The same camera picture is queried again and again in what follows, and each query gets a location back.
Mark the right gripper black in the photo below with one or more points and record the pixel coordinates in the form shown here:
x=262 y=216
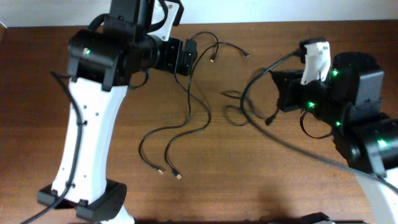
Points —
x=285 y=86

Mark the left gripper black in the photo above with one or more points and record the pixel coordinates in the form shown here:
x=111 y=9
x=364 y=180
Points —
x=173 y=65

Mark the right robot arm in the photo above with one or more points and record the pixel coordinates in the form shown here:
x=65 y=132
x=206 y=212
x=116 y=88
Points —
x=349 y=100

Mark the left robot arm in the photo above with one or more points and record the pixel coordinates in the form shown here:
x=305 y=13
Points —
x=134 y=36

